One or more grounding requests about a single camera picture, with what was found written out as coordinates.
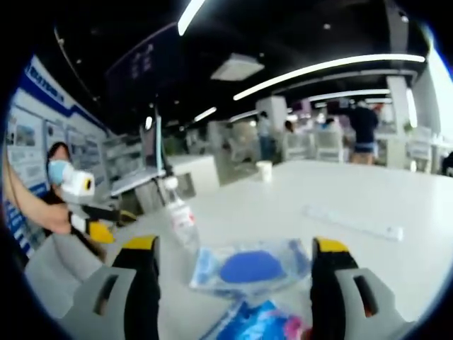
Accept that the person's left hand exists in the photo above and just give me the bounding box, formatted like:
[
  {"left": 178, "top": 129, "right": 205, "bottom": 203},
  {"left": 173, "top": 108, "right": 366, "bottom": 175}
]
[{"left": 41, "top": 200, "right": 74, "bottom": 236}]

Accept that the clear plastic water bottle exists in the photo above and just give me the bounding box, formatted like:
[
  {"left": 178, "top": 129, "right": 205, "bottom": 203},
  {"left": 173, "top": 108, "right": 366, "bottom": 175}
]
[{"left": 164, "top": 176, "right": 202, "bottom": 253}]

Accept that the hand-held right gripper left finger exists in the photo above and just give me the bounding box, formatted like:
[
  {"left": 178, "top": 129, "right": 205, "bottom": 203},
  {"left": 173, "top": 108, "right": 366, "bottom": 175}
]
[{"left": 63, "top": 234, "right": 162, "bottom": 340}]

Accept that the long ceiling light strip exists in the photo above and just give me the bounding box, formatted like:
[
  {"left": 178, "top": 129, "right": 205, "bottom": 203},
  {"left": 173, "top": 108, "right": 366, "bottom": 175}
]
[
  {"left": 177, "top": 0, "right": 207, "bottom": 37},
  {"left": 232, "top": 54, "right": 427, "bottom": 103}
]

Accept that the blue wipes packet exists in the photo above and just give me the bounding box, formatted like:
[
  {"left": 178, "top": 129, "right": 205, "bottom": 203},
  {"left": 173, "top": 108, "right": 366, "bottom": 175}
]
[{"left": 214, "top": 298, "right": 313, "bottom": 340}]

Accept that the white paper cup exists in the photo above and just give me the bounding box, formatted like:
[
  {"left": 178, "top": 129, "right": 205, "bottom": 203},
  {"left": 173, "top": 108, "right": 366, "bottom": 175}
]
[{"left": 256, "top": 160, "right": 274, "bottom": 183}]

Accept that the white strip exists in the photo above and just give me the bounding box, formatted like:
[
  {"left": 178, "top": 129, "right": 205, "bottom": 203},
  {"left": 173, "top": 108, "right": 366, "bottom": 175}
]
[{"left": 303, "top": 206, "right": 405, "bottom": 243}]

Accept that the ceiling air vent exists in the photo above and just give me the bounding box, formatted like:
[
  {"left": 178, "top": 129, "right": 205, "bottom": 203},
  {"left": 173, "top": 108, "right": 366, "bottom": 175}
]
[{"left": 210, "top": 52, "right": 265, "bottom": 81}]

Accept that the white column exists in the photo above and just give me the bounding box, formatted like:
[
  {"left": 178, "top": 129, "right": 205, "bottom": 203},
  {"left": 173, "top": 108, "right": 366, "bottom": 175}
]
[
  {"left": 256, "top": 94, "right": 288, "bottom": 161},
  {"left": 384, "top": 75, "right": 414, "bottom": 168}
]

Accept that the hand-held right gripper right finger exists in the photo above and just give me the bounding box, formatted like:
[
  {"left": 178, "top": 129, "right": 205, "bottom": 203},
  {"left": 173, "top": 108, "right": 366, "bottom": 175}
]
[{"left": 309, "top": 235, "right": 414, "bottom": 340}]

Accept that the clear packet with blue sponge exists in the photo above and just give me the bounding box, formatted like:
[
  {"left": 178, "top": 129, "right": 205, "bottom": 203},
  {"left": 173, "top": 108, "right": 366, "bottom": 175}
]
[{"left": 188, "top": 238, "right": 313, "bottom": 295}]

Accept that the dark monitor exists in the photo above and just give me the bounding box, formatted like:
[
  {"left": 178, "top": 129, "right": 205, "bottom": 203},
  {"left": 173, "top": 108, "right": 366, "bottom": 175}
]
[{"left": 140, "top": 105, "right": 168, "bottom": 171}]

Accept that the white office desk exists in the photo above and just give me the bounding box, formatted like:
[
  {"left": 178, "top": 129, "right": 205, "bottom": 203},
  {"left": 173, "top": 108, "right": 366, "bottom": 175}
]
[{"left": 108, "top": 165, "right": 168, "bottom": 196}]

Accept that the white table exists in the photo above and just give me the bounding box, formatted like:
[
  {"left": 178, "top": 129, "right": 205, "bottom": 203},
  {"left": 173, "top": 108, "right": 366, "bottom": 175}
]
[{"left": 105, "top": 159, "right": 453, "bottom": 340}]

